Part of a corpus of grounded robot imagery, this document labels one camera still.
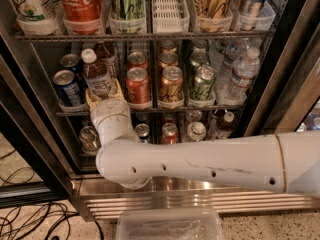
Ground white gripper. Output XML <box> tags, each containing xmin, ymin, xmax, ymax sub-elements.
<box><xmin>85</xmin><ymin>78</ymin><xmax>131</xmax><ymax>131</ymax></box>

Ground brown drink plastic bottle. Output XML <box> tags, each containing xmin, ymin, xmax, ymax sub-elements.
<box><xmin>81</xmin><ymin>48</ymin><xmax>112</xmax><ymax>99</ymax></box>

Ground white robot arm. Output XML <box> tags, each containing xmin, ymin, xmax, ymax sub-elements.
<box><xmin>86</xmin><ymin>82</ymin><xmax>320</xmax><ymax>197</ymax></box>

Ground brown bottle behind front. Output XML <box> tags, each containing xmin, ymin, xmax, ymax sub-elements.
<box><xmin>93</xmin><ymin>41</ymin><xmax>118</xmax><ymax>83</ymax></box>

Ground stainless steel fridge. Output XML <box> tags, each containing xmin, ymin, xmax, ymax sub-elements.
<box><xmin>0</xmin><ymin>0</ymin><xmax>319</xmax><ymax>220</ymax></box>

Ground clear bottom bottle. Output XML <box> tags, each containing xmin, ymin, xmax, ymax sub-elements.
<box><xmin>185</xmin><ymin>122</ymin><xmax>206</xmax><ymax>142</ymax></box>

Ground brown bottom bottle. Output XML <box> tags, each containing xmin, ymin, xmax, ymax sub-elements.
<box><xmin>207</xmin><ymin>110</ymin><xmax>235</xmax><ymax>140</ymax></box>

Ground rear clear water bottle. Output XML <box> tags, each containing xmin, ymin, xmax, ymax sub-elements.
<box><xmin>216</xmin><ymin>38</ymin><xmax>250</xmax><ymax>86</ymax></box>

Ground clear water bottle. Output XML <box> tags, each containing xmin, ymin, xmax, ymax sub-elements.
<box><xmin>216</xmin><ymin>38</ymin><xmax>250</xmax><ymax>86</ymax></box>
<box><xmin>227</xmin><ymin>47</ymin><xmax>260</xmax><ymax>99</ymax></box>

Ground orange top shelf can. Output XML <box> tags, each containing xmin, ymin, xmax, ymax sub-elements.
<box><xmin>193</xmin><ymin>0</ymin><xmax>230</xmax><ymax>32</ymax></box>

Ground front clear water bottle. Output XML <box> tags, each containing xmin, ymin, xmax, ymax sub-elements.
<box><xmin>227</xmin><ymin>47</ymin><xmax>260</xmax><ymax>99</ymax></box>

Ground blue front soda can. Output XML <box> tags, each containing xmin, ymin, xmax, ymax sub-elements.
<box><xmin>53</xmin><ymin>70</ymin><xmax>84</xmax><ymax>107</ymax></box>

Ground blue soda can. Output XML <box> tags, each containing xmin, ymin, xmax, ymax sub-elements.
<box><xmin>53</xmin><ymin>70</ymin><xmax>84</xmax><ymax>107</ymax></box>
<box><xmin>60</xmin><ymin>54</ymin><xmax>86</xmax><ymax>86</ymax></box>

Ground red front cola can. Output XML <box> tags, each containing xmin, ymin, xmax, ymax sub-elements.
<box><xmin>126</xmin><ymin>67</ymin><xmax>150</xmax><ymax>104</ymax></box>

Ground blue rear soda can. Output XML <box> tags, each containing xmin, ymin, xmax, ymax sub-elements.
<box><xmin>60</xmin><ymin>54</ymin><xmax>86</xmax><ymax>86</ymax></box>

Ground red rear cola can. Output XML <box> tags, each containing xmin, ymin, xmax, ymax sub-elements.
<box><xmin>127</xmin><ymin>51</ymin><xmax>149</xmax><ymax>70</ymax></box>

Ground blue bottom front can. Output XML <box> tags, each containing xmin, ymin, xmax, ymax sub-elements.
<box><xmin>135</xmin><ymin>123</ymin><xmax>151</xmax><ymax>143</ymax></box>

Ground orange front drink can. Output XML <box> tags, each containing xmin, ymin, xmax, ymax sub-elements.
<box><xmin>159</xmin><ymin>66</ymin><xmax>183</xmax><ymax>103</ymax></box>

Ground orange drink can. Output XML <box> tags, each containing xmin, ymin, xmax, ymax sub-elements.
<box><xmin>159</xmin><ymin>39</ymin><xmax>177</xmax><ymax>53</ymax></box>
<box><xmin>158</xmin><ymin>52</ymin><xmax>178</xmax><ymax>72</ymax></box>
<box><xmin>159</xmin><ymin>66</ymin><xmax>183</xmax><ymax>103</ymax></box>

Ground orange middle drink can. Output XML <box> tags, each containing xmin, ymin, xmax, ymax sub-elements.
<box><xmin>158</xmin><ymin>52</ymin><xmax>178</xmax><ymax>72</ymax></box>

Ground red bottom front can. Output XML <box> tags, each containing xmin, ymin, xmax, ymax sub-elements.
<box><xmin>161</xmin><ymin>123</ymin><xmax>178</xmax><ymax>144</ymax></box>

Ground orange rear drink can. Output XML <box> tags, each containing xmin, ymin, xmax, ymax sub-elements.
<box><xmin>159</xmin><ymin>39</ymin><xmax>177</xmax><ymax>53</ymax></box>

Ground red coca cola can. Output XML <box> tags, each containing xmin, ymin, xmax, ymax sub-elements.
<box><xmin>62</xmin><ymin>0</ymin><xmax>103</xmax><ymax>34</ymax></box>

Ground green front drink can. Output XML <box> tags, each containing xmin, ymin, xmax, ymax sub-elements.
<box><xmin>190</xmin><ymin>65</ymin><xmax>216</xmax><ymax>101</ymax></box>

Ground green drink can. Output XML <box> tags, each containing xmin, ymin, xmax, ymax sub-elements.
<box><xmin>191</xmin><ymin>39</ymin><xmax>209</xmax><ymax>52</ymax></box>
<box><xmin>186</xmin><ymin>51</ymin><xmax>210</xmax><ymax>83</ymax></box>
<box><xmin>190</xmin><ymin>65</ymin><xmax>216</xmax><ymax>101</ymax></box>

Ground green middle drink can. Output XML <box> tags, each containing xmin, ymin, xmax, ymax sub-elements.
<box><xmin>186</xmin><ymin>51</ymin><xmax>210</xmax><ymax>83</ymax></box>

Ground empty white plastic tray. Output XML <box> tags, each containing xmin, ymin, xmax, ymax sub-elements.
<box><xmin>152</xmin><ymin>0</ymin><xmax>190</xmax><ymax>33</ymax></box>

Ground green rear drink can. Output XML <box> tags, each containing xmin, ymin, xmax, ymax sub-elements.
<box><xmin>191</xmin><ymin>39</ymin><xmax>209</xmax><ymax>52</ymax></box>

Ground white 7up can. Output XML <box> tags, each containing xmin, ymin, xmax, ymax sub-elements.
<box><xmin>12</xmin><ymin>0</ymin><xmax>55</xmax><ymax>21</ymax></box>

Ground clear plastic bin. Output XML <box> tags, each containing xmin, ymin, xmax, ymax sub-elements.
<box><xmin>116</xmin><ymin>207</ymin><xmax>225</xmax><ymax>240</ymax></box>

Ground silver blue top can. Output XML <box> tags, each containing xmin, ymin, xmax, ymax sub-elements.
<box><xmin>234</xmin><ymin>0</ymin><xmax>267</xmax><ymax>31</ymax></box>

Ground purple can behind glass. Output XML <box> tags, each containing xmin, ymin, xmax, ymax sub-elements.
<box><xmin>303</xmin><ymin>113</ymin><xmax>320</xmax><ymax>131</ymax></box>

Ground black floor cables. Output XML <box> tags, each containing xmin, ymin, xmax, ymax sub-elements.
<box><xmin>0</xmin><ymin>148</ymin><xmax>104</xmax><ymax>240</ymax></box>

